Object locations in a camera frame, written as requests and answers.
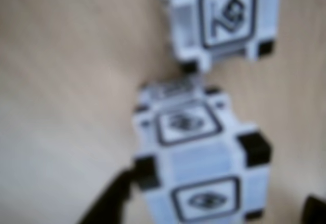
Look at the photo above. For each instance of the white cube layers symbol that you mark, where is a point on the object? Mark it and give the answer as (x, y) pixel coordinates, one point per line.
(226, 12)

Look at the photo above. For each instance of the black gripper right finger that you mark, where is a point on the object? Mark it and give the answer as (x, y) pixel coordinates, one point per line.
(315, 211)

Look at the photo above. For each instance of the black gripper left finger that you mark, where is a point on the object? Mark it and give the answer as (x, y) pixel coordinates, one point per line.
(109, 201)

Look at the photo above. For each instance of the white cube lightning symbol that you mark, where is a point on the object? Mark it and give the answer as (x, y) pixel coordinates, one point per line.
(203, 157)

